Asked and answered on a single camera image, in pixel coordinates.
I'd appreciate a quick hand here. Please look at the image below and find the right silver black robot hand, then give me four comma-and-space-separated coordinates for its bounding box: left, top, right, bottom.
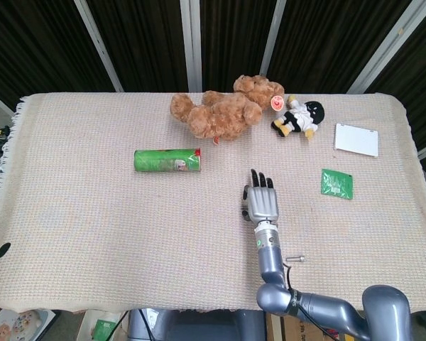
241, 168, 280, 223

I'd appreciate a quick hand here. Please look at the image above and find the black cable at torso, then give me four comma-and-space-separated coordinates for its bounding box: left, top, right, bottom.
138, 308, 153, 341

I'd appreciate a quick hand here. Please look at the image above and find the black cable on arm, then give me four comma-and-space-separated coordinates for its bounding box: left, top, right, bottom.
285, 264, 338, 337

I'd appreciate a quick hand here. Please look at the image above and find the white frame post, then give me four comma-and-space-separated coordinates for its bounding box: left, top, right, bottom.
346, 0, 426, 95
259, 0, 288, 77
180, 0, 203, 93
73, 0, 124, 93

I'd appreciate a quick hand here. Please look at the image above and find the white flat board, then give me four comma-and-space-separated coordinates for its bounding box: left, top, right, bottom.
333, 122, 380, 158

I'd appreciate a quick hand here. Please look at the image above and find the grey robot torso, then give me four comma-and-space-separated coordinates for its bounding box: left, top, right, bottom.
127, 308, 267, 341

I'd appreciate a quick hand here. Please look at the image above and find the illustrated white carton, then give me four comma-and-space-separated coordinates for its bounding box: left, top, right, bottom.
0, 307, 58, 341

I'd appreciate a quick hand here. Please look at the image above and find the white bag with green print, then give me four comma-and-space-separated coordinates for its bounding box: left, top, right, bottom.
80, 309, 131, 341

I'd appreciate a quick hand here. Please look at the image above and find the brown teddy bear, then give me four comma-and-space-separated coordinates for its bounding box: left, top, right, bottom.
169, 74, 285, 146

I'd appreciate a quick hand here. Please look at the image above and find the beige woven tablecloth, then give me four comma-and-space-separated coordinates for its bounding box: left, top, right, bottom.
0, 92, 426, 315

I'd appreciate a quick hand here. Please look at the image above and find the green chips can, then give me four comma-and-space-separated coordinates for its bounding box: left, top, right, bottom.
133, 148, 203, 173

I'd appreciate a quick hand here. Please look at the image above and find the black white penguin plush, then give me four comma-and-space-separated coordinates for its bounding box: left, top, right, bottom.
271, 94, 326, 141

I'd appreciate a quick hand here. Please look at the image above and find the green foil packet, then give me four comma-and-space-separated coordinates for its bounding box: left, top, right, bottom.
320, 168, 354, 200

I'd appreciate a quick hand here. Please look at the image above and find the brown cardboard box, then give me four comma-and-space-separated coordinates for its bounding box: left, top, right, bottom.
266, 312, 345, 341

